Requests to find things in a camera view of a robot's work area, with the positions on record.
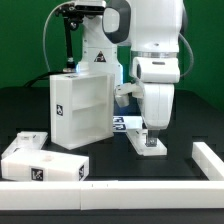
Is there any white cabinet top block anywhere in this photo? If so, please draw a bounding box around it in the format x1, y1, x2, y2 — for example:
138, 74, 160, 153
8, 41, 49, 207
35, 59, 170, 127
1, 150, 89, 181

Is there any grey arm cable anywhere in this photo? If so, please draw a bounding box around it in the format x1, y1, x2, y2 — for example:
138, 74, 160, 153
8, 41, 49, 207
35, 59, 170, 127
178, 31, 195, 79

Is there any white cabinet body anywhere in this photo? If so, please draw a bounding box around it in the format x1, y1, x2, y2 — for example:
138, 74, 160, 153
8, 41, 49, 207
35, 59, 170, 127
50, 73, 114, 150

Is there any black camera stand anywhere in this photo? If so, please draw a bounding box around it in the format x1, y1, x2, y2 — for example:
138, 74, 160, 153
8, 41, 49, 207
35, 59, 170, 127
55, 0, 106, 73

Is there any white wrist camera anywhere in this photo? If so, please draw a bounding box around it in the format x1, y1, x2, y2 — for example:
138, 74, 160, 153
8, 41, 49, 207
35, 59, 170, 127
114, 83, 143, 107

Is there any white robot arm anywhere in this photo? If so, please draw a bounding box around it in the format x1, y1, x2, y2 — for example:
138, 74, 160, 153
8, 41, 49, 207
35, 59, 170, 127
103, 0, 184, 147

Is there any white marker sheet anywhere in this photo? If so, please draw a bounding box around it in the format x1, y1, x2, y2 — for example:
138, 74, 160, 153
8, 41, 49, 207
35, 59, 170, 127
113, 116, 142, 132

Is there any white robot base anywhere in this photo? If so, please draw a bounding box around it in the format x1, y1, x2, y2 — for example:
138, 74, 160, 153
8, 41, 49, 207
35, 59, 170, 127
77, 16, 123, 88

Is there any white cabinet door panel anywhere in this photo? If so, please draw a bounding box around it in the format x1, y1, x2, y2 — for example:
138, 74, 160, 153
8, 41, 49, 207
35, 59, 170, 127
1, 131, 48, 159
126, 129, 167, 156

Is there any white front fence bar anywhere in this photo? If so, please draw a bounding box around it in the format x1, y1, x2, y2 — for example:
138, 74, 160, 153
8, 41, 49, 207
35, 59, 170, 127
0, 181, 224, 210

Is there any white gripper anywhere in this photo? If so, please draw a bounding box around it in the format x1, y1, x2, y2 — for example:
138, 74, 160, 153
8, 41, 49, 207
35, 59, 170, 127
139, 83, 174, 147

